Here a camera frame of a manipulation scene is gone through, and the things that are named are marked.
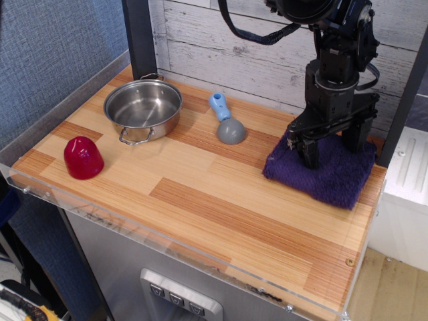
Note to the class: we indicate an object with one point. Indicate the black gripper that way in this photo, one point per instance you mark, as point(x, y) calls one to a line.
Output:
point(331, 109)

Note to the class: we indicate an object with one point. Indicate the purple cloth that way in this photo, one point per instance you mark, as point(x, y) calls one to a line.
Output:
point(338, 180)

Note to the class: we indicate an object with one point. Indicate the blue grey toy scoop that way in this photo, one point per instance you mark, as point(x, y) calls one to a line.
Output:
point(230, 130)

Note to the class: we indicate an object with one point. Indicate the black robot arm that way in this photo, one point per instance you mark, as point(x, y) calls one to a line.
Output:
point(336, 82)

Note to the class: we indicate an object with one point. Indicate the white side cabinet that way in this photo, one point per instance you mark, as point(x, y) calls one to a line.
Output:
point(399, 228)

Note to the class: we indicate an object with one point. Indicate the stainless steel pot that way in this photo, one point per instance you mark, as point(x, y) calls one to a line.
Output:
point(144, 110)

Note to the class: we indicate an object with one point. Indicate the silver button control panel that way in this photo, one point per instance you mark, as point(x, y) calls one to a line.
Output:
point(170, 300)

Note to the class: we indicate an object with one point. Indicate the stainless steel cabinet front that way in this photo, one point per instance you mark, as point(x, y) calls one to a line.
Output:
point(117, 260)

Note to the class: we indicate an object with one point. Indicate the red plastic dome cup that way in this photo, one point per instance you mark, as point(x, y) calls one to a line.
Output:
point(82, 158)

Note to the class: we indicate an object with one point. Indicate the yellow black object bottom-left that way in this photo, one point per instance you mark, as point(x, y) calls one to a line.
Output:
point(31, 311)

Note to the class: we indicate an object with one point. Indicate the dark right frame post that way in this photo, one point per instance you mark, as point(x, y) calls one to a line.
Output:
point(401, 28)

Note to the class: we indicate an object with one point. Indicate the dark frame post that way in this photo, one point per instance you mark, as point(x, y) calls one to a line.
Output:
point(140, 38)
point(401, 28)

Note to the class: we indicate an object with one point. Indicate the dark left frame post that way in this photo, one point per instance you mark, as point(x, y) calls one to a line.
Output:
point(140, 38)

